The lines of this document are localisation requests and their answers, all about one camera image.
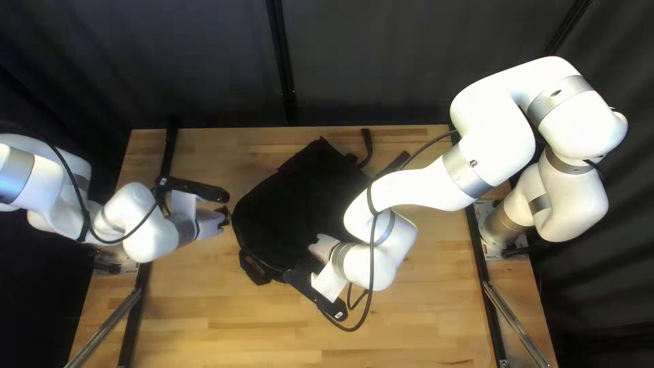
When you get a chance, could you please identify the black cable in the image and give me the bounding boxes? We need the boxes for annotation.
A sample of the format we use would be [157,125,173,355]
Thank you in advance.
[46,142,167,244]
[319,130,461,333]

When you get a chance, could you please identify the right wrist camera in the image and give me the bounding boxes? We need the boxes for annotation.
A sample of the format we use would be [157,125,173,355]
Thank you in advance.
[282,268,349,322]

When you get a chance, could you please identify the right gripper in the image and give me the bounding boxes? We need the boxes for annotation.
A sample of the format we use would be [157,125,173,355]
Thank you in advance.
[308,232,342,265]

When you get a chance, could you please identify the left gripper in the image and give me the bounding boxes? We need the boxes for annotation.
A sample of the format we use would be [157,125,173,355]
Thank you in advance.
[196,205,231,240]

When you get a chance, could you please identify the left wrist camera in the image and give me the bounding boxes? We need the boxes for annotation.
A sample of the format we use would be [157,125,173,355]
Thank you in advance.
[155,176,231,204]

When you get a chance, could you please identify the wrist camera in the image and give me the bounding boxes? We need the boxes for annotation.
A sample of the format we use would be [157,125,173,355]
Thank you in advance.
[282,268,349,322]
[155,176,231,204]

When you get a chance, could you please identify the black backpack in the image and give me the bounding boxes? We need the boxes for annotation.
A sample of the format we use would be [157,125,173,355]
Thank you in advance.
[231,128,412,287]

